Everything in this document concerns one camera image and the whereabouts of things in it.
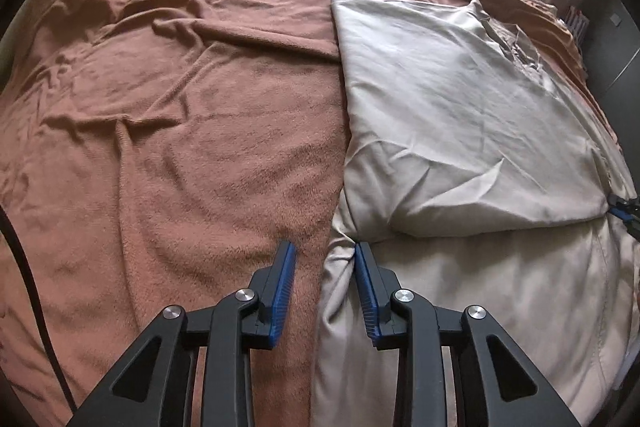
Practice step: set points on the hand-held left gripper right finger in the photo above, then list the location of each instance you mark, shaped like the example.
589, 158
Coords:
367, 292

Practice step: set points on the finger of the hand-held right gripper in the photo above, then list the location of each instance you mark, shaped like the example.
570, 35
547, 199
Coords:
626, 213

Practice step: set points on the brown blanket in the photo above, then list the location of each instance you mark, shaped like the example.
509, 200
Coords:
165, 107

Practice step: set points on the beige pants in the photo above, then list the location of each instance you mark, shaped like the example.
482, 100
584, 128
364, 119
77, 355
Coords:
450, 117

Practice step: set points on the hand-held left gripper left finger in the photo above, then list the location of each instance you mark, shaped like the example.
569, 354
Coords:
281, 287

